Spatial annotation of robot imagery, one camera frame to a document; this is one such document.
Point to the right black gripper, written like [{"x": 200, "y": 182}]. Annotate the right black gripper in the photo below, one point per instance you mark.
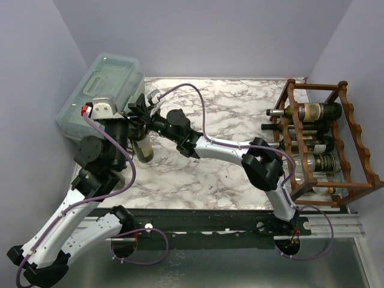
[{"x": 143, "y": 114}]

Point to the dark green bottle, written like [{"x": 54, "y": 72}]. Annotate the dark green bottle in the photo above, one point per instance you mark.
[{"x": 142, "y": 145}]

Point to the green wine bottle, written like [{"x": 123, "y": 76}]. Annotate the green wine bottle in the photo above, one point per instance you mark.
[
  {"x": 310, "y": 111},
  {"x": 315, "y": 144}
]

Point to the clear glass wine bottle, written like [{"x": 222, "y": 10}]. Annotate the clear glass wine bottle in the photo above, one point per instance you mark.
[{"x": 318, "y": 164}]

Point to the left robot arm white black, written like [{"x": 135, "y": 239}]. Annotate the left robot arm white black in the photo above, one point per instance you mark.
[{"x": 45, "y": 259}]

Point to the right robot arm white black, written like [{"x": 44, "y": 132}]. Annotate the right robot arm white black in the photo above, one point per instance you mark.
[{"x": 261, "y": 163}]

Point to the brown wooden wine rack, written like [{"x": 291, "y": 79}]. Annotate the brown wooden wine rack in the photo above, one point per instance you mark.
[{"x": 355, "y": 190}]

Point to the translucent plastic storage box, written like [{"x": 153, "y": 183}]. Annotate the translucent plastic storage box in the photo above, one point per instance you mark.
[{"x": 109, "y": 75}]

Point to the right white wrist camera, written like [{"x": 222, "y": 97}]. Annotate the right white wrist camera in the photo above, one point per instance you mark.
[{"x": 154, "y": 102}]

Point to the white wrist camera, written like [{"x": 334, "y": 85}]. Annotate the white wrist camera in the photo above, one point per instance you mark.
[
  {"x": 102, "y": 108},
  {"x": 154, "y": 102}
]

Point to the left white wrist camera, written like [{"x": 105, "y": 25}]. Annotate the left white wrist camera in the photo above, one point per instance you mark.
[{"x": 102, "y": 108}]

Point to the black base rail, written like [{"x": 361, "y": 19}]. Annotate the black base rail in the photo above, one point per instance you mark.
[{"x": 202, "y": 227}]

